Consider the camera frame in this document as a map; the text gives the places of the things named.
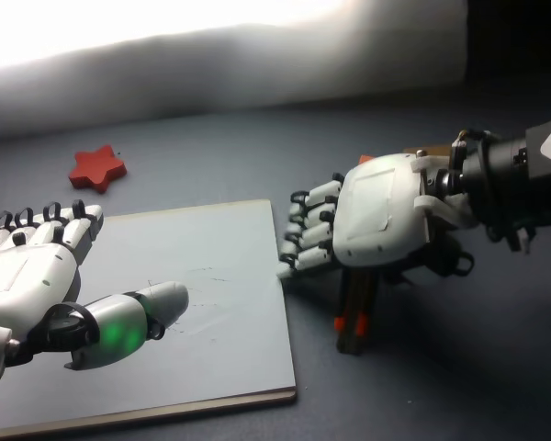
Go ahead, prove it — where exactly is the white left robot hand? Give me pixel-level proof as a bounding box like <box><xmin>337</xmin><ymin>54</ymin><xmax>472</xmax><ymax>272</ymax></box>
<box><xmin>0</xmin><ymin>198</ymin><xmax>191</xmax><ymax>372</ymax></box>

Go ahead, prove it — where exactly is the brown flat block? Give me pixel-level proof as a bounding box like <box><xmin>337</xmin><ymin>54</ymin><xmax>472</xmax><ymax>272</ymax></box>
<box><xmin>402</xmin><ymin>144</ymin><xmax>453</xmax><ymax>159</ymax></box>

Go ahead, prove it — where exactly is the white backdrop cloth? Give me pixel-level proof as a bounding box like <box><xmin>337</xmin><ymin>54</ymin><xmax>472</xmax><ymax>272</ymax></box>
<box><xmin>0</xmin><ymin>0</ymin><xmax>470</xmax><ymax>144</ymax></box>

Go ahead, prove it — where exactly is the orange black utility knife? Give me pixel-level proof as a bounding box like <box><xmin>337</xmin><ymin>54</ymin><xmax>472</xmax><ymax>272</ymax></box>
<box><xmin>333</xmin><ymin>266</ymin><xmax>380</xmax><ymax>357</ymax></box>

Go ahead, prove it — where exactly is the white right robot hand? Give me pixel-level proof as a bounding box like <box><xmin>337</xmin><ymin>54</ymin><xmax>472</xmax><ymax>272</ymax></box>
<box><xmin>275</xmin><ymin>153</ymin><xmax>474</xmax><ymax>288</ymax></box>

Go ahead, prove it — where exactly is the grey table cloth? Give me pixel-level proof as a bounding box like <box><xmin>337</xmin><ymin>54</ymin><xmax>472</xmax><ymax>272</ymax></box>
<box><xmin>0</xmin><ymin>73</ymin><xmax>551</xmax><ymax>441</ymax></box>

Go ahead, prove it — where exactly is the red star block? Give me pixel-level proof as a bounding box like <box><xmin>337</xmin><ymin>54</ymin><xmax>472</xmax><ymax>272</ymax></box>
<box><xmin>67</xmin><ymin>144</ymin><xmax>129</xmax><ymax>194</ymax></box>

